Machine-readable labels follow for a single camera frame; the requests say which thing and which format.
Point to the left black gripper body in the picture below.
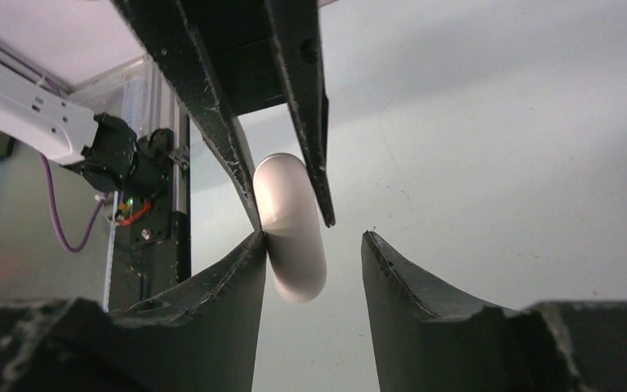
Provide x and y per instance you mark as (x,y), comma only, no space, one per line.
(236,36)

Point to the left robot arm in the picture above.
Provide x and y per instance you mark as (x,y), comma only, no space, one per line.
(99,147)

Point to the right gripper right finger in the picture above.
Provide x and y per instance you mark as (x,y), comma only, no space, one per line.
(428,335)

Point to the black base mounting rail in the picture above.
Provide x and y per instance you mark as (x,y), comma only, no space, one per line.
(153,254)

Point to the white earbud charging case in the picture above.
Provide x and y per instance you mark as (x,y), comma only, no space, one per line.
(289,216)

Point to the left controller board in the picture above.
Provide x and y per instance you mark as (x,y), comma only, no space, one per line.
(131,210)

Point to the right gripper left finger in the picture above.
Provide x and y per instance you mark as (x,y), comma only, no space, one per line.
(200,335)

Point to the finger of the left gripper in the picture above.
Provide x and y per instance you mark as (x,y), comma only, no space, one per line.
(176,45)
(295,36)

